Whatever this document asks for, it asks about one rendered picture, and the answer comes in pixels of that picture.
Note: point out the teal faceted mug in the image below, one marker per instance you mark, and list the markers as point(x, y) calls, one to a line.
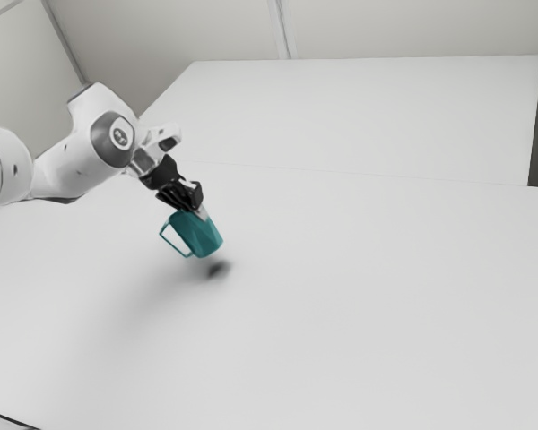
point(197, 235)

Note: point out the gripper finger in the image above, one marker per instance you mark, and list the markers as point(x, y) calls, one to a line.
point(193, 199)

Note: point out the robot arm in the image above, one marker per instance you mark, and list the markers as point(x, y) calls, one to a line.
point(72, 157)

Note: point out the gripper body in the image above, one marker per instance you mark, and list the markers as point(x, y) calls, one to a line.
point(163, 174)

